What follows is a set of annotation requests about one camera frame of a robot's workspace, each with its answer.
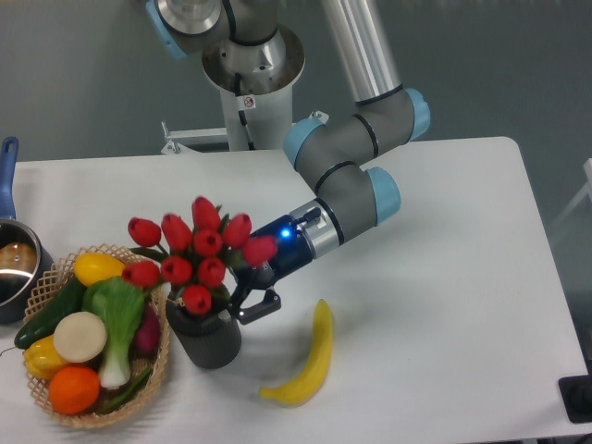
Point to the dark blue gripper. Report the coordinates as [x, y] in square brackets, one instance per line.
[292, 253]

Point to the red tulip bouquet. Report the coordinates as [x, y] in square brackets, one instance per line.
[194, 260]

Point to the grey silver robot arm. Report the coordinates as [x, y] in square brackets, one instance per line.
[254, 61]

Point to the dark grey ribbed vase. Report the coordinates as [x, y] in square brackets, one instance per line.
[212, 339]

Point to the yellow banana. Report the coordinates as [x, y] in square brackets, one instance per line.
[306, 384]

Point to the purple red onion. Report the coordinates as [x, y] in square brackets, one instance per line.
[148, 335]

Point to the green bok choy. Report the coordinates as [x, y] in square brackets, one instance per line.
[119, 305]

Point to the green bean pod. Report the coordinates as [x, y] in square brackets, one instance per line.
[128, 393]

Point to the yellow squash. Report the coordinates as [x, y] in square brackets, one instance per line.
[90, 268]

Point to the dark green cucumber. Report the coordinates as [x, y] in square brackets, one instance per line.
[67, 302]

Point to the orange fruit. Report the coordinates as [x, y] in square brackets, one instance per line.
[74, 389]

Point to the yellow bell pepper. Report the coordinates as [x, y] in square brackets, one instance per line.
[42, 360]

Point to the black device at table edge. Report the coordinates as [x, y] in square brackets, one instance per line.
[576, 398]

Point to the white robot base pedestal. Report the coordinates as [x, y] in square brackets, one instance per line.
[257, 121]

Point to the white metal mounting bracket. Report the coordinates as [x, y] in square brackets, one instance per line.
[194, 140]

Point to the blue handled saucepan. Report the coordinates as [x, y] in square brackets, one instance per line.
[23, 257]

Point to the white frame at right edge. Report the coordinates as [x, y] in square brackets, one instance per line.
[575, 212]

